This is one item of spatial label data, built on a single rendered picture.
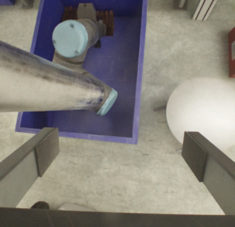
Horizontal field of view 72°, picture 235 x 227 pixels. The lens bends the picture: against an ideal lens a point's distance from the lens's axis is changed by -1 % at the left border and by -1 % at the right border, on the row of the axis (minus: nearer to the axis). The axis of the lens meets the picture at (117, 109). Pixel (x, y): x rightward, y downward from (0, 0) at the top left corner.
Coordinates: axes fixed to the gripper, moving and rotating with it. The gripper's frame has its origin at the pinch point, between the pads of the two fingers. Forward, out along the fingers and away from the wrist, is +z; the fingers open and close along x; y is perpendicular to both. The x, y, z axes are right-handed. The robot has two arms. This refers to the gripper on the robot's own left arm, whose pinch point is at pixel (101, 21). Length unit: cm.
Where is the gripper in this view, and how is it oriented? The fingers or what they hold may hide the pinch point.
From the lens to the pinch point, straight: 83.4
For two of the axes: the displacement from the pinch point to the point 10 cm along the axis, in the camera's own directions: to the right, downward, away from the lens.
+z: 1.6, -5.1, 8.5
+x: 9.9, 0.7, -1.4
